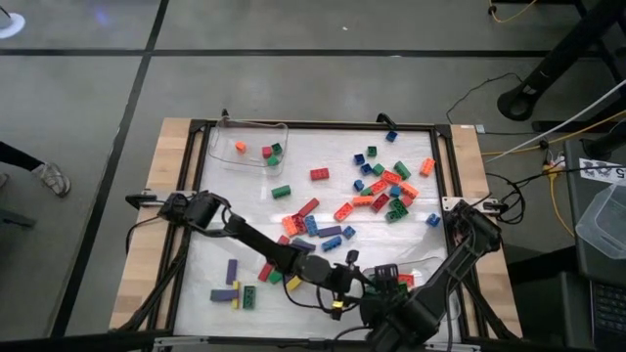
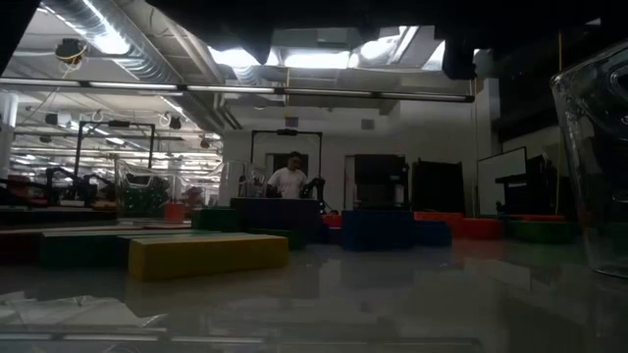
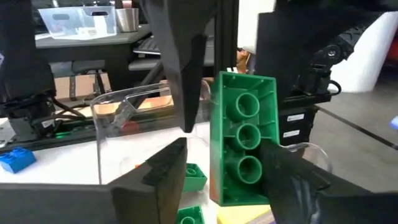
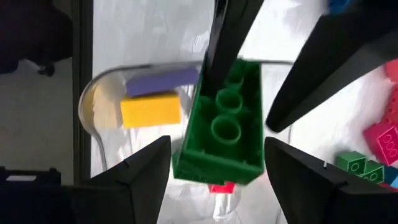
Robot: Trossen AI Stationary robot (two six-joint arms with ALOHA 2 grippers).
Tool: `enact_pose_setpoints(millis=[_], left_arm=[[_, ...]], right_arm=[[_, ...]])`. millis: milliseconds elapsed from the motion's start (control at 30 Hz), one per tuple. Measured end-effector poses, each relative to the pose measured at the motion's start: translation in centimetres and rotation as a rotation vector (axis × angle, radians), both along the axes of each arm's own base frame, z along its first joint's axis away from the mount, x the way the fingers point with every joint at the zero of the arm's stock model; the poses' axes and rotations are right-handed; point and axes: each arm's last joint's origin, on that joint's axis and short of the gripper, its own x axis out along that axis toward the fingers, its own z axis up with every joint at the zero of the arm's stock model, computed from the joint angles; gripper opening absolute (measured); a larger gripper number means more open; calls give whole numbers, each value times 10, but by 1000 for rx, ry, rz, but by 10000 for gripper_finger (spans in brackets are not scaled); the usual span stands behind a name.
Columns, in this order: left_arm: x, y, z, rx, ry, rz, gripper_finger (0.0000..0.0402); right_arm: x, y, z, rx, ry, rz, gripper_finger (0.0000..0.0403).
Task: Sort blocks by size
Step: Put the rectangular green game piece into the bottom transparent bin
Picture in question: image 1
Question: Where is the person's leg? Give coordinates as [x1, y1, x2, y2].
[0, 140, 45, 172]

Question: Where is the clear plastic bin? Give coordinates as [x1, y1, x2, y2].
[361, 256, 464, 333]
[208, 118, 290, 177]

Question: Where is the dark side cart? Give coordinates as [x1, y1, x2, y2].
[564, 139, 626, 352]

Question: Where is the white paper label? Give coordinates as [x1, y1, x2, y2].
[578, 156, 626, 186]

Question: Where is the power strip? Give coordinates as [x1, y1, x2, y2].
[540, 151, 568, 177]

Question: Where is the black cable bundle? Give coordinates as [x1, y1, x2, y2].
[483, 170, 527, 226]

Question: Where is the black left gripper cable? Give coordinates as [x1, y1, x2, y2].
[282, 278, 343, 314]

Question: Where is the black chair leg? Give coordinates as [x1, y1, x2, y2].
[0, 207, 36, 230]

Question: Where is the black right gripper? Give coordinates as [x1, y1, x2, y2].
[359, 263, 400, 329]

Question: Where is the wooden table board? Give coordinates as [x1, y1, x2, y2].
[110, 116, 195, 331]
[449, 124, 523, 338]

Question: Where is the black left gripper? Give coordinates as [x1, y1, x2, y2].
[322, 248, 368, 323]

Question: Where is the black keyboard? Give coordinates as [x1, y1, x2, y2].
[589, 281, 626, 351]

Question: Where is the silver mounting bar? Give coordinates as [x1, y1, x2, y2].
[154, 334, 483, 352]

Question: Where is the yellow cable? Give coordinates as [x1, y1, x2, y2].
[481, 110, 626, 239]
[487, 0, 539, 24]

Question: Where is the white cable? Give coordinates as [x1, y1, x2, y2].
[483, 77, 626, 165]

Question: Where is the white round base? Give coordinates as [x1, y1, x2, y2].
[0, 12, 26, 40]

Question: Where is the clear plastic container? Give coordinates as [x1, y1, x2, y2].
[575, 183, 626, 260]

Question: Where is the black stand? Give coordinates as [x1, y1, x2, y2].
[581, 121, 626, 160]
[496, 0, 626, 123]

